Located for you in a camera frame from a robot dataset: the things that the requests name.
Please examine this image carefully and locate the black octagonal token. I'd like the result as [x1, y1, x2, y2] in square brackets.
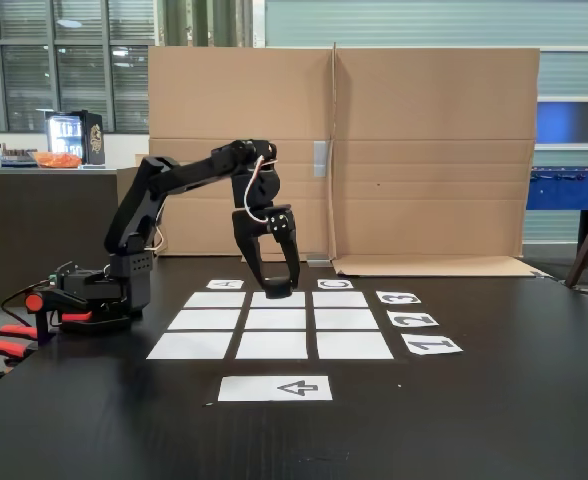
[262, 276, 295, 300]

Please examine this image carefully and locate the white paper grid square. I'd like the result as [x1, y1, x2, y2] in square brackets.
[167, 309, 241, 331]
[316, 331, 395, 361]
[314, 308, 379, 330]
[146, 331, 234, 361]
[183, 291, 247, 308]
[250, 291, 307, 308]
[312, 291, 370, 308]
[235, 331, 309, 361]
[244, 308, 307, 331]

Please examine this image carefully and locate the paper sheet number 3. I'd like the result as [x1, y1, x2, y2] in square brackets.
[375, 290, 423, 305]

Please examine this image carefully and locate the large brown cardboard panel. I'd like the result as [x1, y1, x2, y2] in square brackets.
[147, 45, 336, 264]
[332, 42, 548, 279]

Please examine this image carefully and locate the paper sheet with arrow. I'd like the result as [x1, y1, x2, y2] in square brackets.
[217, 375, 334, 403]

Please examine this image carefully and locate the paper sheet number 2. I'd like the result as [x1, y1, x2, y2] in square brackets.
[386, 310, 440, 329]

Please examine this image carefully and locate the paper sheet number 1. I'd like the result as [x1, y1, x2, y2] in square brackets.
[401, 335, 464, 357]

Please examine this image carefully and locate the black mini fridge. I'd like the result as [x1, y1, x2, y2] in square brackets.
[45, 109, 107, 166]

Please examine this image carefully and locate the orange snack bowl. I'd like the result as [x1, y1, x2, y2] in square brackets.
[28, 151, 83, 169]

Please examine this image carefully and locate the black orange bar clamp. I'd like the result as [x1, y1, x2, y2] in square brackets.
[0, 287, 95, 362]

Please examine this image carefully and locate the dark brown counter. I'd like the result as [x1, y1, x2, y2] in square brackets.
[0, 167, 123, 308]

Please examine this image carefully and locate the blue foosball table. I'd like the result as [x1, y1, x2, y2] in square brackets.
[526, 166, 588, 256]

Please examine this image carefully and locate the black cable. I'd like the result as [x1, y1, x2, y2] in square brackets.
[0, 284, 41, 324]

